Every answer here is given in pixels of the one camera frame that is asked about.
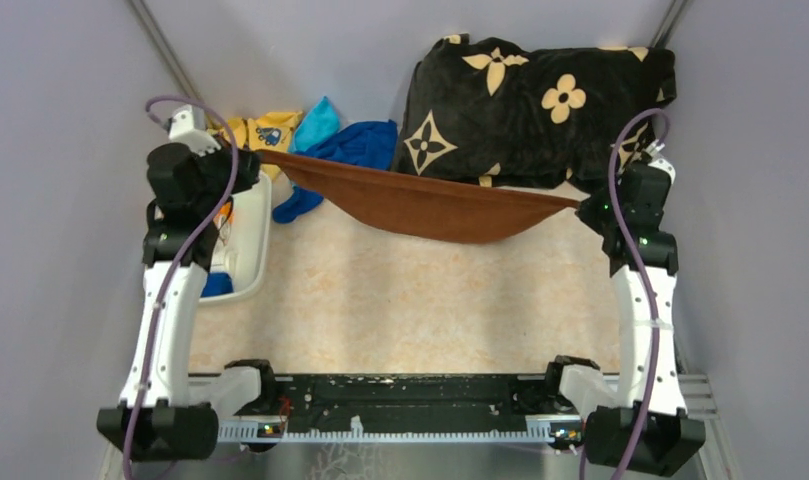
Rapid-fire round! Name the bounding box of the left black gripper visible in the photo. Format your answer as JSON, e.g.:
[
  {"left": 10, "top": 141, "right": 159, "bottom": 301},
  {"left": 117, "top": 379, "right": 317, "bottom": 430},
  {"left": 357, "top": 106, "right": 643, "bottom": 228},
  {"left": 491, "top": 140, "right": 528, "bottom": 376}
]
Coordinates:
[{"left": 190, "top": 132, "right": 261, "bottom": 215}]

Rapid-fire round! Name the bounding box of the brown towel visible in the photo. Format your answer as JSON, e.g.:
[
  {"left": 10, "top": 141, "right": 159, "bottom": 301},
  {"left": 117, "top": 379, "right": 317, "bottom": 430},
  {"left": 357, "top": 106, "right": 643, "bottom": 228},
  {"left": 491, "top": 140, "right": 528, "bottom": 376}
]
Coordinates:
[{"left": 262, "top": 151, "right": 580, "bottom": 244}]

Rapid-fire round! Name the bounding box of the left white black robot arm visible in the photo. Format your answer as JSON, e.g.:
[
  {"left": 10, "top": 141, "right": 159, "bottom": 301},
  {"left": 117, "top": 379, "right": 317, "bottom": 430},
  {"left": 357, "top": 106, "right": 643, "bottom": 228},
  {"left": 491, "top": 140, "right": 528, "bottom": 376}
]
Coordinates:
[{"left": 96, "top": 143, "right": 280, "bottom": 462}]

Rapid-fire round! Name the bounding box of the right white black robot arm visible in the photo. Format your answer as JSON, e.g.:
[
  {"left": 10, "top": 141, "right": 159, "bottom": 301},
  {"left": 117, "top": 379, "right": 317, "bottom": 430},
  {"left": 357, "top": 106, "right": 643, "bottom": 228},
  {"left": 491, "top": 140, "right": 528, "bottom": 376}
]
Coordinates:
[{"left": 543, "top": 159, "right": 706, "bottom": 478}]

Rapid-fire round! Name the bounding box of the yellow printed cloth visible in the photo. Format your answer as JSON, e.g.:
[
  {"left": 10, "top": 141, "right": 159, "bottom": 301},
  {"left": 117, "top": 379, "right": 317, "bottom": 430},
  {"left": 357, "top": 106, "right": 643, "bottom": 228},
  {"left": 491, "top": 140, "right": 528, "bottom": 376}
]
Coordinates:
[{"left": 227, "top": 111, "right": 304, "bottom": 152}]

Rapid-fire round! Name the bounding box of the white plastic basket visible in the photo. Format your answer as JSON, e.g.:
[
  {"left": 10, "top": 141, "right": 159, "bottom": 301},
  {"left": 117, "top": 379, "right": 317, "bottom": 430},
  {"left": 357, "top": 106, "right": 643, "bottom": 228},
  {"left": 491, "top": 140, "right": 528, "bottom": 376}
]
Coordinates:
[{"left": 200, "top": 174, "right": 272, "bottom": 306}]

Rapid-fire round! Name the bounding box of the light blue towel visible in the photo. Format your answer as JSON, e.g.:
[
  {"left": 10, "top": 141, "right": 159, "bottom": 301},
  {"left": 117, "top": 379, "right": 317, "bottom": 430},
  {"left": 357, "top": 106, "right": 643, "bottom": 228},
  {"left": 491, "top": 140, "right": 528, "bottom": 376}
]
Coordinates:
[{"left": 289, "top": 96, "right": 341, "bottom": 153}]

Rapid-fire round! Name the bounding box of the black blanket with beige flowers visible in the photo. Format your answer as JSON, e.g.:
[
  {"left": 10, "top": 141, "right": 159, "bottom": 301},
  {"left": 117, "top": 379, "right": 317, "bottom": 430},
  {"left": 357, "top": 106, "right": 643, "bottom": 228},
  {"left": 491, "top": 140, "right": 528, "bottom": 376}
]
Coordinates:
[{"left": 391, "top": 34, "right": 677, "bottom": 192}]

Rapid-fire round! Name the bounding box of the dark blue towel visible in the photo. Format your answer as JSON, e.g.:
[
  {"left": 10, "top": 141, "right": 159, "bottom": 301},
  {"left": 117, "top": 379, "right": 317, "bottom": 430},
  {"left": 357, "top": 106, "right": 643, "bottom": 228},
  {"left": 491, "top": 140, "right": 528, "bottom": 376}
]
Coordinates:
[{"left": 272, "top": 120, "right": 398, "bottom": 224}]

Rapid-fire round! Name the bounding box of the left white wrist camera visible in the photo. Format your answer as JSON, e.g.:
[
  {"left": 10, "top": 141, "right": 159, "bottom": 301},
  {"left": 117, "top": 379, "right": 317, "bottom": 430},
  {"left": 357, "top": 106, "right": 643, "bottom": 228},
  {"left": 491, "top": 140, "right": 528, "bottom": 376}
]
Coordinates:
[{"left": 168, "top": 104, "right": 222, "bottom": 156}]

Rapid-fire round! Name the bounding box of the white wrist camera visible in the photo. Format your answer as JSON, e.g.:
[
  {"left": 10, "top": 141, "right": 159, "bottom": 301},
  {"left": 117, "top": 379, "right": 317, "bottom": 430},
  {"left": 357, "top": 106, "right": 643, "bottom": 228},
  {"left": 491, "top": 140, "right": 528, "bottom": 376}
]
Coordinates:
[
  {"left": 642, "top": 140, "right": 676, "bottom": 184},
  {"left": 168, "top": 104, "right": 222, "bottom": 156}
]

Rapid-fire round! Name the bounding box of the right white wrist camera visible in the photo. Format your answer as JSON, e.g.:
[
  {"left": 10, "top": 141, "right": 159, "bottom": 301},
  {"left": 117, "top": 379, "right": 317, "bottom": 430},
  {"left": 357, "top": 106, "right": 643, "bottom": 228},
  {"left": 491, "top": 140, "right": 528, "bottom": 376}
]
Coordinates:
[{"left": 642, "top": 140, "right": 676, "bottom": 184}]

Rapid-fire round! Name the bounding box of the aluminium frame rail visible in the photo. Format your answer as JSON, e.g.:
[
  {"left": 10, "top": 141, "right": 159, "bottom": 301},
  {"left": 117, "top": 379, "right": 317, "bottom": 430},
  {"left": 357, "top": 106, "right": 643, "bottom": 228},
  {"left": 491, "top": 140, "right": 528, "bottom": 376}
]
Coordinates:
[{"left": 99, "top": 374, "right": 740, "bottom": 480}]

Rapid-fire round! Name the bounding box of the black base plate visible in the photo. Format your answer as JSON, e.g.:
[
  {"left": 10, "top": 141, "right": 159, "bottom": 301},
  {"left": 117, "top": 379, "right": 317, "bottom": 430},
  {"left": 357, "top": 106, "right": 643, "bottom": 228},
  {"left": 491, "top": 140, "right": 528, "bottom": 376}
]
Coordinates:
[{"left": 237, "top": 374, "right": 583, "bottom": 444}]

